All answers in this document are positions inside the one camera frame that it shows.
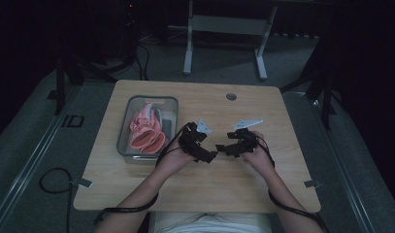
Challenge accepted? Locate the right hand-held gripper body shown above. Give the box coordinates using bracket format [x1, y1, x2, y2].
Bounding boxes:
[226, 117, 265, 158]

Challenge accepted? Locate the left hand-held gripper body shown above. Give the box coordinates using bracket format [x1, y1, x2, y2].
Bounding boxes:
[178, 117, 214, 160]

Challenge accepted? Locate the plain pink glove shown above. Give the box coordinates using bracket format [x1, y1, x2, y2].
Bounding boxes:
[129, 103, 160, 150]

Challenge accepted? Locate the grey plastic bin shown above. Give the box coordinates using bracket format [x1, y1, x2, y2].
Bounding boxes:
[115, 94, 181, 165]

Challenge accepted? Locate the person's right hand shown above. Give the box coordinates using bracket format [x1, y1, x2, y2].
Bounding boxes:
[241, 130, 275, 177]

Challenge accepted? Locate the person's left hand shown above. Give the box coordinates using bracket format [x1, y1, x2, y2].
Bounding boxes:
[156, 142, 195, 177]

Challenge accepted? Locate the person's white clothing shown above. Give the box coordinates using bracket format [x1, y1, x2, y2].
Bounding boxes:
[148, 211, 275, 233]

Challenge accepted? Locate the black tripod stand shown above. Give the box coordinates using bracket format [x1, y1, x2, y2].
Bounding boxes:
[280, 32, 348, 131]

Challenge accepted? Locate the left hand-held gripper cable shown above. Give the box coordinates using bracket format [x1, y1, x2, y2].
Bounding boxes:
[93, 121, 193, 226]

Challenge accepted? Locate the metal floor rail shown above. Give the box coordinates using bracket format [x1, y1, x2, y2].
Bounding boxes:
[0, 85, 84, 233]
[281, 91, 379, 233]

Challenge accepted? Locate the white desk frame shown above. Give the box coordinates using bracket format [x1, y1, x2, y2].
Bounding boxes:
[182, 0, 279, 82]

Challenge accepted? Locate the black stand with cables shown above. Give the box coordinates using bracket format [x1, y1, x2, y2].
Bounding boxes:
[47, 0, 151, 117]

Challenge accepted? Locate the black floor cable loop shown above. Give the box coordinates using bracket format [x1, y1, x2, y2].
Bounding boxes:
[39, 167, 74, 233]

